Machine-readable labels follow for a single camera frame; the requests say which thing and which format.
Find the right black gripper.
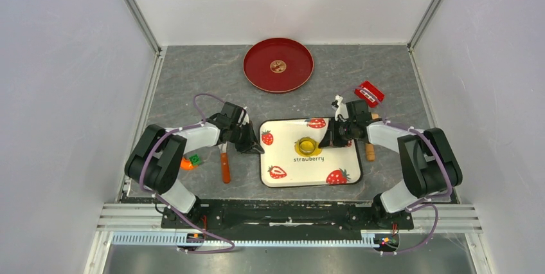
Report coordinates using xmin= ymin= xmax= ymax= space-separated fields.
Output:
xmin=319 ymin=117 xmax=357 ymax=149

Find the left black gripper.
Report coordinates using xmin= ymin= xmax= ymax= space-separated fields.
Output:
xmin=229 ymin=120 xmax=263 ymax=154

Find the yellow dough lump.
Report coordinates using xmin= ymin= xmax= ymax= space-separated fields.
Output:
xmin=294 ymin=141 xmax=322 ymax=157

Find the metal spatula orange handle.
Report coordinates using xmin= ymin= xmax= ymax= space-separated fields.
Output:
xmin=219 ymin=143 xmax=231 ymax=184

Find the white strawberry tray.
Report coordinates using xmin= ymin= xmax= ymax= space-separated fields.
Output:
xmin=259 ymin=118 xmax=362 ymax=188

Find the wooden roller with handle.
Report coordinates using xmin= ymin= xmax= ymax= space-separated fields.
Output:
xmin=364 ymin=113 xmax=380 ymax=162

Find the round metal cookie cutter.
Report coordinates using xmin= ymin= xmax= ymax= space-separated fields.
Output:
xmin=297 ymin=137 xmax=317 ymax=156

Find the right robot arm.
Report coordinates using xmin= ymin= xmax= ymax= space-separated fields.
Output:
xmin=319 ymin=95 xmax=463 ymax=228

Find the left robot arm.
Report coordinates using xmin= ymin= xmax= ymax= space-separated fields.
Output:
xmin=124 ymin=102 xmax=264 ymax=228

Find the green toy brick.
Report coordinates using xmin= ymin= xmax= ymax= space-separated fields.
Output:
xmin=189 ymin=154 xmax=202 ymax=167

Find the red toy block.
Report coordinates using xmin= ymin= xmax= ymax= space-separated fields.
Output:
xmin=353 ymin=80 xmax=385 ymax=108

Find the orange arch toy block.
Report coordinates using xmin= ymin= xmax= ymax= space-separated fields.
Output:
xmin=180 ymin=158 xmax=197 ymax=170

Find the round red tray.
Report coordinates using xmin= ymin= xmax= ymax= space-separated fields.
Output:
xmin=243 ymin=37 xmax=314 ymax=94

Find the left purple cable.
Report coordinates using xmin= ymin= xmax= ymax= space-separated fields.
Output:
xmin=138 ymin=93 xmax=236 ymax=255

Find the purple cable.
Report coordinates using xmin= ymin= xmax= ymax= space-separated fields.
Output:
xmin=138 ymin=93 xmax=236 ymax=255
xmin=340 ymin=86 xmax=454 ymax=256

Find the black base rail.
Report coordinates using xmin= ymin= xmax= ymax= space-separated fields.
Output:
xmin=187 ymin=199 xmax=414 ymax=241

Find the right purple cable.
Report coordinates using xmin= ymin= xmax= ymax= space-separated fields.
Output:
xmin=340 ymin=86 xmax=454 ymax=256

